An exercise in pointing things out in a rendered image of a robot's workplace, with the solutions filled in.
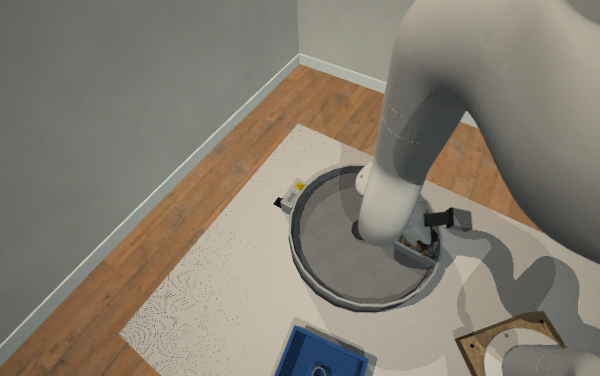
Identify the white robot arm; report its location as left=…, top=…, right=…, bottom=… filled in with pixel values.
left=355, top=0, right=600, bottom=376

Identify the blue crate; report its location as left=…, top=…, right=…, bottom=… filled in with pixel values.
left=274, top=325, right=367, bottom=376

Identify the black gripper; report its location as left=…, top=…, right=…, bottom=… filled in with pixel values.
left=402, top=204, right=439, bottom=250

